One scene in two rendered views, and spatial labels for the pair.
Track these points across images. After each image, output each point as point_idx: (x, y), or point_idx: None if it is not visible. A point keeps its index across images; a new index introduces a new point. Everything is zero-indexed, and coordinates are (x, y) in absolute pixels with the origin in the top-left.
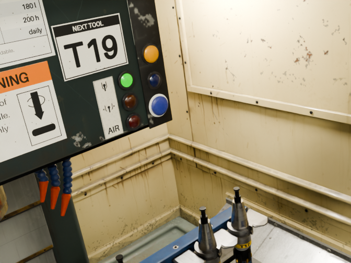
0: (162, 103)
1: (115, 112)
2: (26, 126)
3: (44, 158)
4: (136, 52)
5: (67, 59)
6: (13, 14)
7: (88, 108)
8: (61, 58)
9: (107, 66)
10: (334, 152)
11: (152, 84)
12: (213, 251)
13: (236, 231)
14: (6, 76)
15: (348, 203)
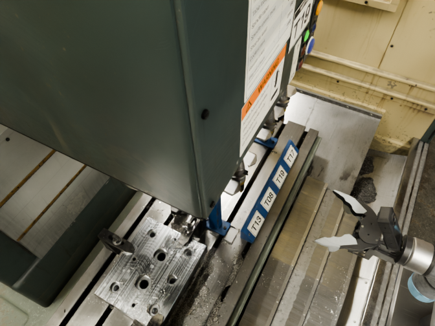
0: (313, 44)
1: (296, 63)
2: (270, 96)
3: (269, 113)
4: (313, 10)
5: (292, 35)
6: (285, 15)
7: (289, 66)
8: (291, 36)
9: (302, 30)
10: (320, 21)
11: (312, 32)
12: (274, 121)
13: (281, 103)
14: (272, 66)
15: (324, 59)
